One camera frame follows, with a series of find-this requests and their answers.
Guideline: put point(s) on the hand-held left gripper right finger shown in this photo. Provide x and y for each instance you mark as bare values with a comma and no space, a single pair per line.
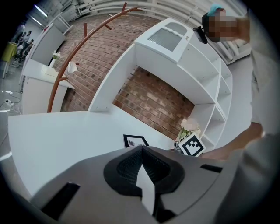
192,175

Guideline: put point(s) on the brown coat rack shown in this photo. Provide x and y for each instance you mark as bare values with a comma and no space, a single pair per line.
72,54

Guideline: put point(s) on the white hutch shelf unit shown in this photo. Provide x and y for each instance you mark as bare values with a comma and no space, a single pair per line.
153,54

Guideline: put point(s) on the person's right forearm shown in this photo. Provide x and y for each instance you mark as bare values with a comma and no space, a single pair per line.
240,140

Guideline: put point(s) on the small white vase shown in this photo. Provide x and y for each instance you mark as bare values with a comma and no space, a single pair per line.
52,63

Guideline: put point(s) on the white cloth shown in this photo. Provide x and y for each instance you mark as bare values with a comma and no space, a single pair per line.
72,67

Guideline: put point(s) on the grey partition board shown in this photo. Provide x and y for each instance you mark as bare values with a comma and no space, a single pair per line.
48,43

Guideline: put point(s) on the black framed flower picture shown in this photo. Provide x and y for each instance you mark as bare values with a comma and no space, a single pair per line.
134,142

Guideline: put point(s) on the person's head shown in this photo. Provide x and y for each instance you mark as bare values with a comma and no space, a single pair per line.
223,28

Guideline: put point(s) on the white desk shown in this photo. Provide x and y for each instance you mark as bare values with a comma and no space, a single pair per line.
65,135

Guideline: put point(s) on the white side cabinet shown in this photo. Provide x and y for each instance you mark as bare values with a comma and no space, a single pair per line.
37,92

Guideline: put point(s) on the white tissue box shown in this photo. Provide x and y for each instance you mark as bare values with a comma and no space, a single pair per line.
51,71

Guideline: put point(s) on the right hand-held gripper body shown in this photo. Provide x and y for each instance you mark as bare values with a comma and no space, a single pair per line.
192,146

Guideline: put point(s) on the black head-worn camera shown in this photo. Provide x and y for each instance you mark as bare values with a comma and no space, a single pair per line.
201,35

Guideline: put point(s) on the teal cap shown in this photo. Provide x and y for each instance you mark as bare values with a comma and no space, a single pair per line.
216,8

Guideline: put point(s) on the person's grey shirt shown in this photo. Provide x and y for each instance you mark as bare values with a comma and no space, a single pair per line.
264,87

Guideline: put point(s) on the pale flower bouquet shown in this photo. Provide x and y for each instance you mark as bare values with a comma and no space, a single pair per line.
190,125

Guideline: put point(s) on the ceiling tube light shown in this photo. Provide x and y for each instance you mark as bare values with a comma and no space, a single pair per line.
36,21
40,9

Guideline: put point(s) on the green chair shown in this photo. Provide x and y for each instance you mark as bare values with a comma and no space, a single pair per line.
8,51

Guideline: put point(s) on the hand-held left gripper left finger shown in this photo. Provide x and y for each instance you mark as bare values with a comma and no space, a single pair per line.
87,188

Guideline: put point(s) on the small white flowers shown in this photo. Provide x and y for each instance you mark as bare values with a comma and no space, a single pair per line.
57,54

